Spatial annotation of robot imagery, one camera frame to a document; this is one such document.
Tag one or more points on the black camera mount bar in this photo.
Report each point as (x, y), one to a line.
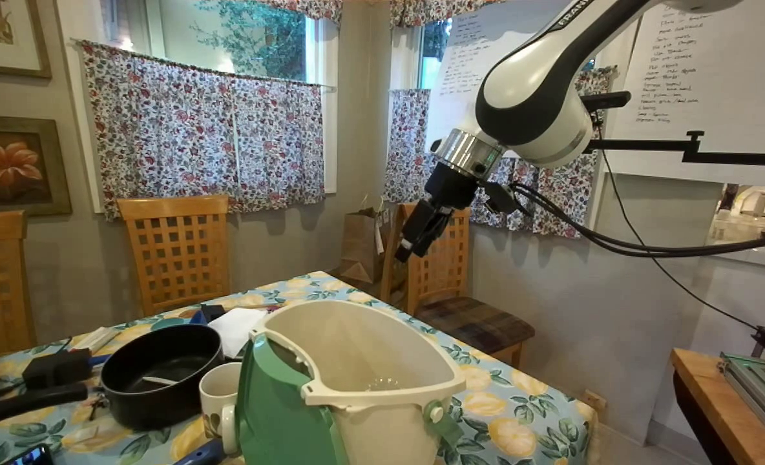
(726, 159)

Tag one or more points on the lemon print tablecloth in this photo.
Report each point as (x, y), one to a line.
(501, 415)

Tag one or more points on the white mug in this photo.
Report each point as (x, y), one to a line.
(217, 390)

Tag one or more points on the black flat device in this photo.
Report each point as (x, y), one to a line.
(20, 403)

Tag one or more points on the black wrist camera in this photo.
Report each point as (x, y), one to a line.
(501, 198)

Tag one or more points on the framed flower painting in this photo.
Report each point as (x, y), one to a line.
(11, 163)

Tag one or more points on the black cooking pan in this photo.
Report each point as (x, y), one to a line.
(140, 395)

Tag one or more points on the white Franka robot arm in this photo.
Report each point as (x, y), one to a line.
(527, 105)

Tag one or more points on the plaid seat cushion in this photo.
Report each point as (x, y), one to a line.
(487, 323)

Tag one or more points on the white paper stack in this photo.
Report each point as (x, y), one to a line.
(95, 340)

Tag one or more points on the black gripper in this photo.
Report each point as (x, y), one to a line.
(449, 186)

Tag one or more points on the black mounted rod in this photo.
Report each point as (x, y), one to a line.
(609, 99)

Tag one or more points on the whiteboard with writing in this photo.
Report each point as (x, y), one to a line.
(708, 77)

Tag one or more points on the floral cafe curtain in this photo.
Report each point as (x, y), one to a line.
(201, 138)
(409, 155)

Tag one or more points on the dark blue object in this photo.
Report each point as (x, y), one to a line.
(208, 312)

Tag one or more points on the framed beige picture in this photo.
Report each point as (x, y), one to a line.
(2, 26)

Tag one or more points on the black pouch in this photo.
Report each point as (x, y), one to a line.
(54, 368)

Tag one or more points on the wooden workbench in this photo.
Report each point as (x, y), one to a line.
(726, 422)

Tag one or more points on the floral curtain valance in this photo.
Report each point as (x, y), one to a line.
(306, 6)
(435, 12)

